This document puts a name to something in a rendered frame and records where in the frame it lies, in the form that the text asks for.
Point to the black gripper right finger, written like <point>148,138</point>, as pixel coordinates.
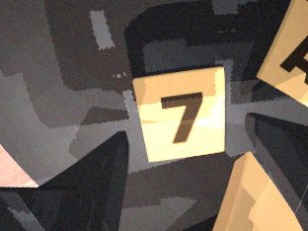
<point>283,145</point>

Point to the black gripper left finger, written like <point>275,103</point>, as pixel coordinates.
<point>85,197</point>

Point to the tan letter tile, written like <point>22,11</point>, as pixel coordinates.
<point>286,66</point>
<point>182,114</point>

